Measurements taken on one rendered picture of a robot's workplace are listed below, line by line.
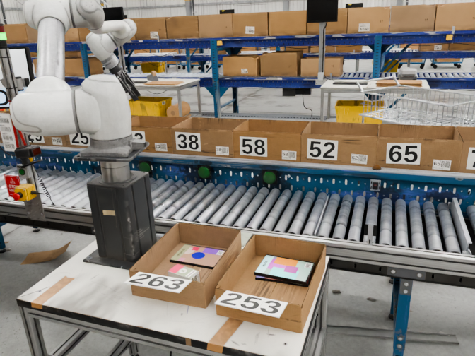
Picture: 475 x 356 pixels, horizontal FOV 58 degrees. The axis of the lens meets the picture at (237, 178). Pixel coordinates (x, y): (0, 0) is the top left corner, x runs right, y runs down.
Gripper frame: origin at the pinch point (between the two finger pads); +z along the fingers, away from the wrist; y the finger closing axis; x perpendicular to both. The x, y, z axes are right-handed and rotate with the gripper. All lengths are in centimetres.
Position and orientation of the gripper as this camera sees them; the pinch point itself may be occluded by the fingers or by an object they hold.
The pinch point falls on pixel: (134, 93)
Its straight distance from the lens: 273.2
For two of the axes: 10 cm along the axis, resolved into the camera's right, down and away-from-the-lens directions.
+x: 8.7, -3.7, -3.3
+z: 4.9, 7.2, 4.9
